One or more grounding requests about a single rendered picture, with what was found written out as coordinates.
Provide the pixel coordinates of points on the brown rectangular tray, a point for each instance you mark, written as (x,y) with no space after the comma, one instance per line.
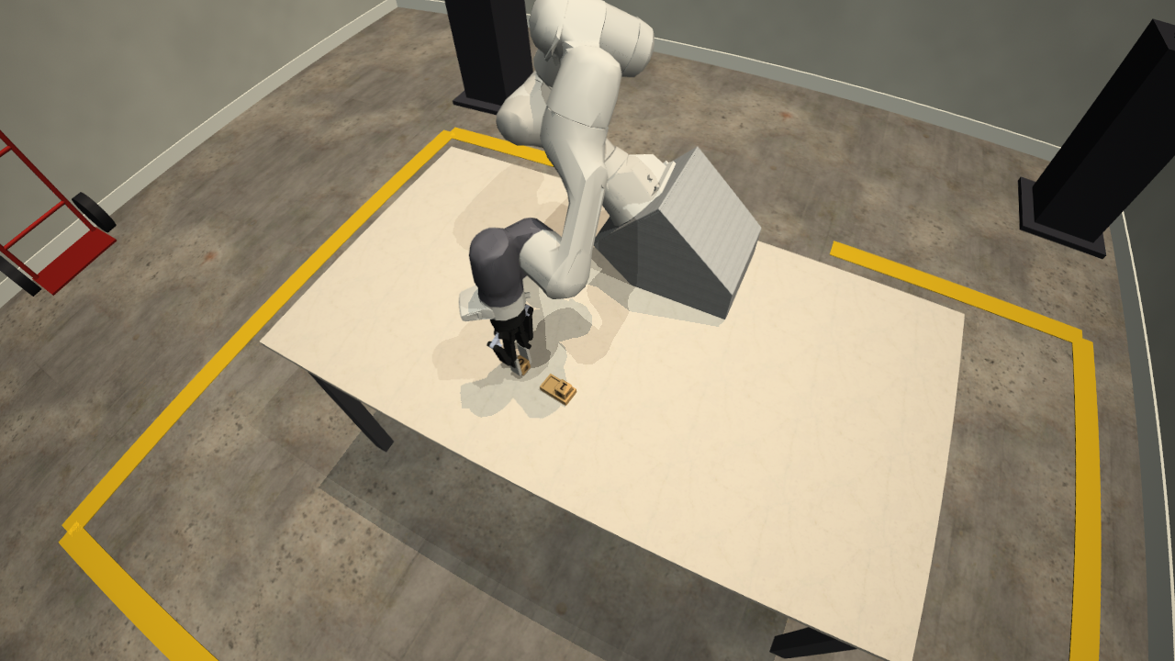
(548,386)

